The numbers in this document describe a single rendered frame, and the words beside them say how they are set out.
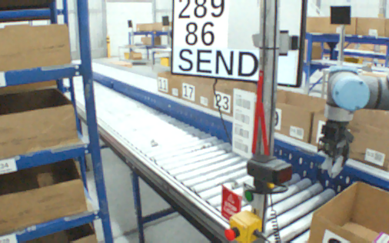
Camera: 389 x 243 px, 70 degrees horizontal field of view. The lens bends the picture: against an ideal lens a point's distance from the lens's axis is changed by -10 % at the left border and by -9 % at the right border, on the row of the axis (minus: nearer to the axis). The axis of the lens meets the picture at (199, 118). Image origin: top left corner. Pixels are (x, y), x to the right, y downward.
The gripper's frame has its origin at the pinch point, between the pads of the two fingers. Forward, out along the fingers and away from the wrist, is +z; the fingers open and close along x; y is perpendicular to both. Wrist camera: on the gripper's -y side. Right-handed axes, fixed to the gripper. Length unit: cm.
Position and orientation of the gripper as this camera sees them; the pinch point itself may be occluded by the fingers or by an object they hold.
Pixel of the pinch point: (333, 173)
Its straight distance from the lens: 111.7
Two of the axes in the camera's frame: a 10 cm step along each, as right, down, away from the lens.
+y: -8.1, 1.7, -5.6
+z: 0.1, 9.6, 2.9
